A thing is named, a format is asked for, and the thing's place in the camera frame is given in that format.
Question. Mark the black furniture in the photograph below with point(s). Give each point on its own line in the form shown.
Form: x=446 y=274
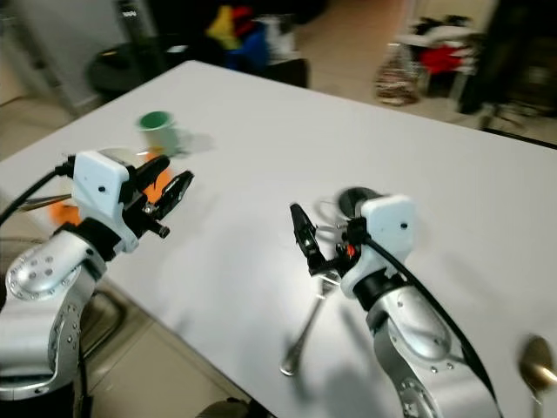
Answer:
x=522 y=61

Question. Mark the colourful toy pile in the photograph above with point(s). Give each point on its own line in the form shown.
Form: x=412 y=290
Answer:
x=248 y=39

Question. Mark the black metal chair frame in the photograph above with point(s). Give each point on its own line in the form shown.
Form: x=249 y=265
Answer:
x=109 y=322

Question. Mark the grey metal stand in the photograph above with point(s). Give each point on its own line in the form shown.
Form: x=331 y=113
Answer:
x=43 y=52

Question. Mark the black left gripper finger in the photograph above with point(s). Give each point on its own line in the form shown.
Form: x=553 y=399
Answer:
x=176 y=192
x=152 y=167

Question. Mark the metal cutlery piece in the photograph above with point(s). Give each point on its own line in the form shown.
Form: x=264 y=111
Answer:
x=39 y=202

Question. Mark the green mug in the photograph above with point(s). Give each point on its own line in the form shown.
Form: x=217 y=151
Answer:
x=161 y=131

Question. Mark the red cloth item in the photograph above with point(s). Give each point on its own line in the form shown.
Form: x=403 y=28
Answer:
x=442 y=61

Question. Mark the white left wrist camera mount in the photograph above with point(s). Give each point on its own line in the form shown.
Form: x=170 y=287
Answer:
x=100 y=187

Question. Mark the white mug with dark inside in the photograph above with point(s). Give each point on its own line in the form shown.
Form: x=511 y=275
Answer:
x=352 y=202

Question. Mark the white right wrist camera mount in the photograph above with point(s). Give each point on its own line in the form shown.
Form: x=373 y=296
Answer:
x=387 y=235

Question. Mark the metal spoon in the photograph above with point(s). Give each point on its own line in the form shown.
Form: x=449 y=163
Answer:
x=538 y=366

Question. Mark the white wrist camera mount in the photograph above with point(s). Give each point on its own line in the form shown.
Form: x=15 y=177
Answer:
x=387 y=235
x=100 y=187

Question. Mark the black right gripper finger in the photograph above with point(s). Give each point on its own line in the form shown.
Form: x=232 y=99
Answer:
x=306 y=235

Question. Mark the black round stool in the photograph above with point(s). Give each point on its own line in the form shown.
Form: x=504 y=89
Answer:
x=126 y=70

